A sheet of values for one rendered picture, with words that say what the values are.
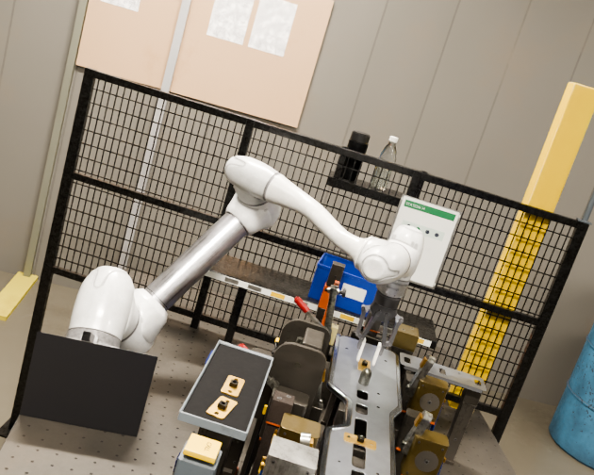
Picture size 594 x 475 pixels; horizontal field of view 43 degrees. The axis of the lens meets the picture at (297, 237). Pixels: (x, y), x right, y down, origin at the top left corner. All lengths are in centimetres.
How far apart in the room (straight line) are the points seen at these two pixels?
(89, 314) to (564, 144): 171
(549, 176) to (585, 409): 225
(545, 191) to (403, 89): 190
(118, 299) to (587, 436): 328
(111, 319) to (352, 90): 267
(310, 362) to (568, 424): 320
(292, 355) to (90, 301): 66
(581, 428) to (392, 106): 219
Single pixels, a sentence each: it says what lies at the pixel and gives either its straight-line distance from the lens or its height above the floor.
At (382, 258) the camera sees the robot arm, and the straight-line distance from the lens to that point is 202.
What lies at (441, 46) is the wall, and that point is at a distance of 460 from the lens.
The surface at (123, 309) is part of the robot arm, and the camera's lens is 225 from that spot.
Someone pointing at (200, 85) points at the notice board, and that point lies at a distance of 446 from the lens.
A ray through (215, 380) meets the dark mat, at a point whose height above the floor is 116.
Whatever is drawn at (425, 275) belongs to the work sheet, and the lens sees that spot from 284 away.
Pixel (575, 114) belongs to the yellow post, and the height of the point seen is 190.
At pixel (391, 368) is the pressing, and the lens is 242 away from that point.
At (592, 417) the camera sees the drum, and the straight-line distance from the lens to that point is 481.
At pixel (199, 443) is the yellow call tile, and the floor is 116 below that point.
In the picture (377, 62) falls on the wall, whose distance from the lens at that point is 453.
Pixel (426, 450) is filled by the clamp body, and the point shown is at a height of 102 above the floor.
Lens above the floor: 192
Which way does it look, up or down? 15 degrees down
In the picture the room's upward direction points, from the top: 17 degrees clockwise
